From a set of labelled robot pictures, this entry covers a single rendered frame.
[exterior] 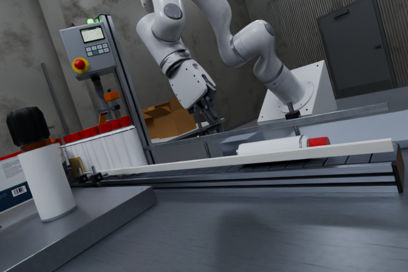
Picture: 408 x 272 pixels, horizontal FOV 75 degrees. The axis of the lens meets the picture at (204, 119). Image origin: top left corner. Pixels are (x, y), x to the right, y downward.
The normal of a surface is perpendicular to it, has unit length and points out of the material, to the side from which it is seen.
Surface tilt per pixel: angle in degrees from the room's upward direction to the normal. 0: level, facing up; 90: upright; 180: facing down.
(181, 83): 92
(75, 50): 90
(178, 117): 90
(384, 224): 0
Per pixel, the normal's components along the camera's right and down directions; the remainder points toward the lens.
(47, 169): 0.62, -0.13
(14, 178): 0.79, -0.20
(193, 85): -0.52, 0.24
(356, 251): -0.29, -0.95
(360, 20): -0.73, 0.27
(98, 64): 0.27, 0.00
